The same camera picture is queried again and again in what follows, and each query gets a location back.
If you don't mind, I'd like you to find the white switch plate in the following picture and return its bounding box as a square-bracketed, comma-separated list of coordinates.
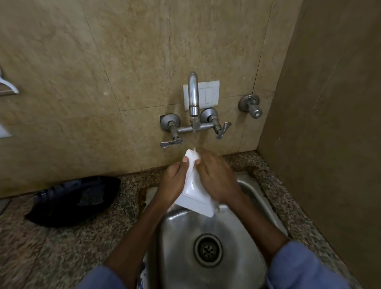
[182, 80, 220, 111]

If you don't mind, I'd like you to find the dark scouring pad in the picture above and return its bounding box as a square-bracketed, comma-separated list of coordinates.
[77, 186, 105, 206]

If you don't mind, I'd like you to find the white grater peeler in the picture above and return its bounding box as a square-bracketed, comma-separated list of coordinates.
[0, 70, 20, 96]

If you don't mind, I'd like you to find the person's left hand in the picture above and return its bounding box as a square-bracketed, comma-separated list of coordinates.
[154, 156, 191, 209]

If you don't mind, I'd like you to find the person's left blue sleeve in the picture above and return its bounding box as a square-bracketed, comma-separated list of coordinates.
[76, 265, 127, 289]

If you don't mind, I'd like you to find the black ribbed plastic tray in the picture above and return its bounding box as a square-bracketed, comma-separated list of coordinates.
[25, 175, 121, 228]

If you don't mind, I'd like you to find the metal wall valve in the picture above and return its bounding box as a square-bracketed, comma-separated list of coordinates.
[238, 94, 263, 119]

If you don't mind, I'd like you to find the steel sink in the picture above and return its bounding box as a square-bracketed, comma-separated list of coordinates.
[144, 171, 289, 289]

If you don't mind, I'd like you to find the person's right hand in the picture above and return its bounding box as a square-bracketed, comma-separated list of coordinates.
[195, 148, 242, 206]

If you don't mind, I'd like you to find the metal wall faucet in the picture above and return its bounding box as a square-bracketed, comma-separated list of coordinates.
[160, 71, 232, 149]

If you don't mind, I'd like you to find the white rectangular plate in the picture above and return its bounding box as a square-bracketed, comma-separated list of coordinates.
[174, 148, 220, 218]

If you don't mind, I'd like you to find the person's right forearm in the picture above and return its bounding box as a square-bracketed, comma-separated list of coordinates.
[229, 195, 289, 264]

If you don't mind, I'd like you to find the person's left forearm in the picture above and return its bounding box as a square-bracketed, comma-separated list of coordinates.
[104, 199, 173, 289]

